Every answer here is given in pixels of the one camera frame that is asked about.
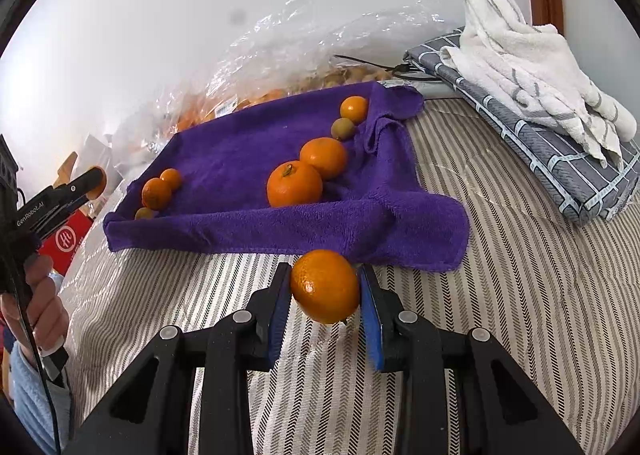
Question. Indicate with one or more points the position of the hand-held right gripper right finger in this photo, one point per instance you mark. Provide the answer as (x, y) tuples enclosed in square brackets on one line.
[(372, 326)]

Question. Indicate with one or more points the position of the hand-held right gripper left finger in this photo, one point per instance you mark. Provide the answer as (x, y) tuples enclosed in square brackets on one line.
[(277, 316)]

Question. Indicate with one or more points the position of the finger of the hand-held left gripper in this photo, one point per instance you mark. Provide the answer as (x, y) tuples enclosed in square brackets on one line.
[(80, 181), (65, 210)]

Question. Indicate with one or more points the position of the small green kiwi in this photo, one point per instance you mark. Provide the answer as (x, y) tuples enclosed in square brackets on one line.
[(145, 214), (344, 128)]

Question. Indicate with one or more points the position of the small round orange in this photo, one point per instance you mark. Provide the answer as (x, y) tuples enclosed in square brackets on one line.
[(354, 109), (171, 178)]

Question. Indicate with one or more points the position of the mandarin orange with stem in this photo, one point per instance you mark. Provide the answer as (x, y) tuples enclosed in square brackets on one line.
[(294, 185)]

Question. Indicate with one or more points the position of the purple towel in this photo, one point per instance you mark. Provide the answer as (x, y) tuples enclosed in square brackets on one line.
[(235, 160)]

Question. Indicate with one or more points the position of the large mandarin orange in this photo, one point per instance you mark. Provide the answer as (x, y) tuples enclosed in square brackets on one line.
[(323, 158)]

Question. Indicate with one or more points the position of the person's left forearm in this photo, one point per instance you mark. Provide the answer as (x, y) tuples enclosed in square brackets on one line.
[(35, 400)]

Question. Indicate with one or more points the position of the person's left hand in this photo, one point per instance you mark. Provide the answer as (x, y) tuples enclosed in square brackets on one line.
[(47, 305)]

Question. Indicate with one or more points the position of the red box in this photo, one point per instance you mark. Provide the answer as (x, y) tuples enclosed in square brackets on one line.
[(70, 242)]

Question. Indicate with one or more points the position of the white plastic bag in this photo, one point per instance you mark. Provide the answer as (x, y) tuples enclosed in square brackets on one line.
[(107, 155)]

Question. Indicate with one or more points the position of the striped bed cover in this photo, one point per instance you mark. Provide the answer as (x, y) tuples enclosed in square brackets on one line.
[(500, 310)]

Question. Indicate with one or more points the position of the clear plastic bag of oranges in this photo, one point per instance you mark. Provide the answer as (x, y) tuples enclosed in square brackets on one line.
[(220, 105)]

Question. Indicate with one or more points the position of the grey checked folded cloth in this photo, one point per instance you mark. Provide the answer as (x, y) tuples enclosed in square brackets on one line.
[(550, 160)]

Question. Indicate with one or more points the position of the black scissors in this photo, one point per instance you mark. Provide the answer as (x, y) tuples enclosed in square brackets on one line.
[(400, 69)]

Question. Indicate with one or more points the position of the clear plastic bag of brown fruit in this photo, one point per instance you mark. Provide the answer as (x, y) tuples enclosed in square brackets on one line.
[(340, 35)]

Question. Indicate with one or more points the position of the white striped towel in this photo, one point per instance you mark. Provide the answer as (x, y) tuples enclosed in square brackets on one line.
[(525, 60)]

